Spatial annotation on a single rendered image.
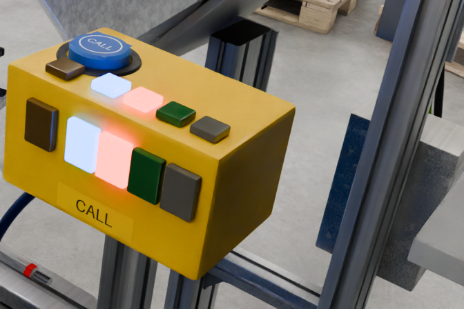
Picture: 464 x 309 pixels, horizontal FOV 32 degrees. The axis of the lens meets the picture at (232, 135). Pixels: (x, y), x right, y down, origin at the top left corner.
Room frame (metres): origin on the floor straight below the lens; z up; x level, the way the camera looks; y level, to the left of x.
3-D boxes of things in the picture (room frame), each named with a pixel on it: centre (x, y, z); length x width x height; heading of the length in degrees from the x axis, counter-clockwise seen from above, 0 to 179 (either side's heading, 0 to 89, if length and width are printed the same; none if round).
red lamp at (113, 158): (0.42, 0.07, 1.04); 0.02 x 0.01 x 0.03; 65
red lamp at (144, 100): (0.44, 0.06, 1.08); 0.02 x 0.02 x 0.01; 65
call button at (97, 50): (0.49, 0.09, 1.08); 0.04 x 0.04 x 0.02
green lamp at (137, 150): (0.41, 0.04, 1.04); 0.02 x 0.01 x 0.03; 65
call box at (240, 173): (0.47, 0.05, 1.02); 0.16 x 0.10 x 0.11; 65
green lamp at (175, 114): (0.43, 0.03, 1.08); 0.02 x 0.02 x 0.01; 65
